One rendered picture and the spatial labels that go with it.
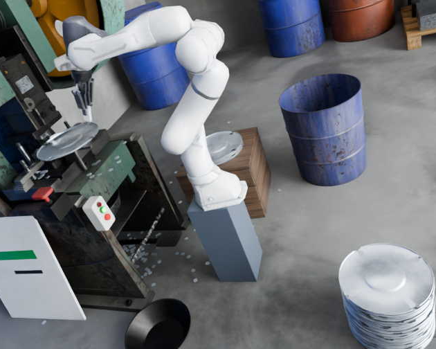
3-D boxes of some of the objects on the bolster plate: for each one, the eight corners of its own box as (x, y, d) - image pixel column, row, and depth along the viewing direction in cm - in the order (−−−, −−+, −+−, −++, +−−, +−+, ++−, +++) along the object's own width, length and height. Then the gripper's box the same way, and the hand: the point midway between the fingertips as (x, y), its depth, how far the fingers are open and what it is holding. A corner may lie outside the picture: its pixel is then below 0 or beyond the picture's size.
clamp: (50, 168, 172) (37, 149, 167) (25, 192, 160) (10, 173, 154) (40, 169, 175) (28, 150, 169) (16, 193, 162) (1, 174, 157)
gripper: (79, 76, 138) (88, 131, 154) (98, 62, 148) (104, 115, 163) (61, 72, 139) (70, 127, 155) (81, 58, 149) (88, 111, 164)
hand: (86, 113), depth 157 cm, fingers closed
